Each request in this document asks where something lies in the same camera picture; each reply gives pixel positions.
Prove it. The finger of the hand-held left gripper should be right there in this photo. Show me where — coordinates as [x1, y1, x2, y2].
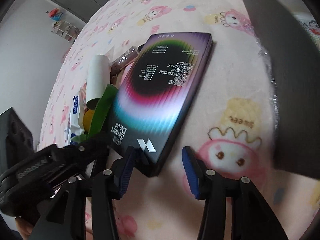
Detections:
[50, 135, 111, 182]

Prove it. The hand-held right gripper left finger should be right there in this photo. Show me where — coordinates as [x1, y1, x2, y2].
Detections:
[31, 145, 137, 240]

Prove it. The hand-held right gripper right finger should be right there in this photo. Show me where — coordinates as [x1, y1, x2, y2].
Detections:
[182, 146, 289, 240]

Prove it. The dark rainbow screen protector box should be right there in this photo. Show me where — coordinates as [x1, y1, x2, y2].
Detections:
[106, 32, 214, 178]

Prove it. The black shoe box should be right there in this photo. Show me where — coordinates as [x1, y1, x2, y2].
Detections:
[235, 0, 320, 179]

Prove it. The person's left hand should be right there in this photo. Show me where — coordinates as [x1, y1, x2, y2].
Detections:
[15, 216, 38, 240]

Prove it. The blue and white packet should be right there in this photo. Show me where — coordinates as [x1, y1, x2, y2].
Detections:
[64, 95, 87, 146]

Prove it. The green packet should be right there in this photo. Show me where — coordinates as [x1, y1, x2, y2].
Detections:
[71, 84, 119, 143]

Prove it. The pink printed blanket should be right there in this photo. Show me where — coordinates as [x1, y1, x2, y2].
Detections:
[39, 0, 320, 240]

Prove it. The white roller bottle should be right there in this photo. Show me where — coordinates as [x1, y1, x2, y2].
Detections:
[86, 55, 111, 105]

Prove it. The white shelf rack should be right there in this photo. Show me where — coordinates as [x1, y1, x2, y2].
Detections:
[51, 21, 81, 43]

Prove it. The red and blue wall toy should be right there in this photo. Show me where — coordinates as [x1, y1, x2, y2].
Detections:
[49, 7, 63, 22]

